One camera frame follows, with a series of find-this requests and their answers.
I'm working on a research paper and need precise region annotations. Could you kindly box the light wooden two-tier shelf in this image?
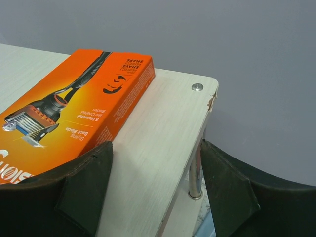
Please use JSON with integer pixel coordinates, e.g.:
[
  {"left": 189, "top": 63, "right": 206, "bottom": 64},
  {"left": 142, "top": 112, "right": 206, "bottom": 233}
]
[{"left": 0, "top": 44, "right": 218, "bottom": 237}]

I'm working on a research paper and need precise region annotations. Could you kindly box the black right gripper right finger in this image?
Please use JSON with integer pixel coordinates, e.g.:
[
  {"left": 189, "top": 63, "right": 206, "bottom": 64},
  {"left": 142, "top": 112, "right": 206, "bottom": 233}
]
[{"left": 200, "top": 140, "right": 316, "bottom": 237}]

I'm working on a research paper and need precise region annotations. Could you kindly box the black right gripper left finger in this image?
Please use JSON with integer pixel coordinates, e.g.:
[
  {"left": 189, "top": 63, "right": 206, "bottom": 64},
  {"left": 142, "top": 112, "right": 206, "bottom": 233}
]
[{"left": 0, "top": 141, "right": 114, "bottom": 237}]

